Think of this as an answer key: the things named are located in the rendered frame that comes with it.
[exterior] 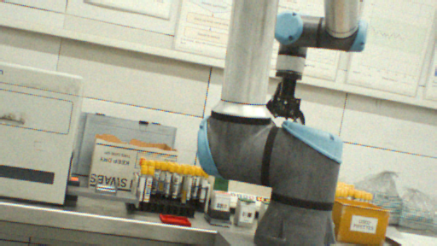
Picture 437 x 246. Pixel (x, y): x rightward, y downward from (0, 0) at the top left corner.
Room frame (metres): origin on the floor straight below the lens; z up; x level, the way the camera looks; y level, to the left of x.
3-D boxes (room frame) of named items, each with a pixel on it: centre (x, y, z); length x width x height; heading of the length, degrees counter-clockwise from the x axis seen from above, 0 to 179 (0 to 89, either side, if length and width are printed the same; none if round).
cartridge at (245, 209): (1.41, -0.15, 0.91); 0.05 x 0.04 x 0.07; 11
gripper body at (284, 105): (1.45, -0.21, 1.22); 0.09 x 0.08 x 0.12; 179
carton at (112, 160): (1.70, 0.19, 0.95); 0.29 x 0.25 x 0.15; 11
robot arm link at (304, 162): (1.02, -0.20, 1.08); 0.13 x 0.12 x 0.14; 72
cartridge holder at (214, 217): (1.38, -0.08, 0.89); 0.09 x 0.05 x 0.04; 10
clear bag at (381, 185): (1.98, -0.66, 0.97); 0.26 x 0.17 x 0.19; 122
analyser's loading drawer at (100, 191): (1.29, 0.22, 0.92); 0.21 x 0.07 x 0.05; 101
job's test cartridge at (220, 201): (1.38, -0.08, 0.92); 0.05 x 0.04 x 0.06; 10
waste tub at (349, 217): (1.47, -0.45, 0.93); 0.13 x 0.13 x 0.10; 8
